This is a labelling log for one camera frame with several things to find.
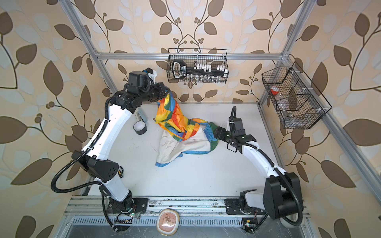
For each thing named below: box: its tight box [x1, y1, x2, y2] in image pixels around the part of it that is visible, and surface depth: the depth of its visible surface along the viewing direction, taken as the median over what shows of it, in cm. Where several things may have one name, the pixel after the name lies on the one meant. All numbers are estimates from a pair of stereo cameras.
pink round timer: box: [156, 208, 181, 237], surface depth 69 cm
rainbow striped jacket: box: [154, 91, 218, 167], surface depth 95 cm
